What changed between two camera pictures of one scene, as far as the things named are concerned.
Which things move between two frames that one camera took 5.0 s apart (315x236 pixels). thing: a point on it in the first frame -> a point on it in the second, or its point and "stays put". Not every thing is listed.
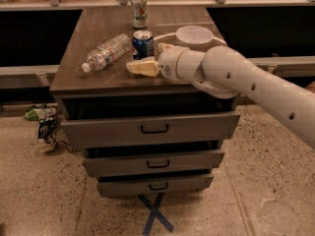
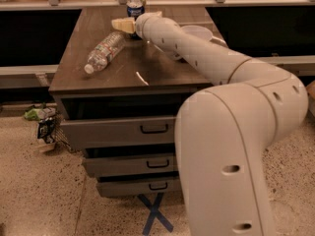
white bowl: x=194 y=34 stays put
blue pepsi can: x=143 y=45 -> x=136 y=5
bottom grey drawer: x=152 y=184 stays put
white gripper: x=167 y=63 -> x=142 y=25
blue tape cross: x=155 y=213 stays put
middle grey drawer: x=161 y=162 stays put
